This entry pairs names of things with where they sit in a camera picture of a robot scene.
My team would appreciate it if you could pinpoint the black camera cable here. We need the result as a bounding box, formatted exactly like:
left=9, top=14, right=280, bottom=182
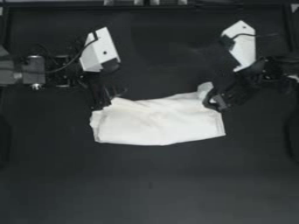
left=44, top=30, right=100, bottom=74
left=225, top=32, right=281, bottom=45

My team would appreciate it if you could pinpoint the white t-shirt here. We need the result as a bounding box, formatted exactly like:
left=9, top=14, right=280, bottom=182
left=88, top=81, right=228, bottom=147

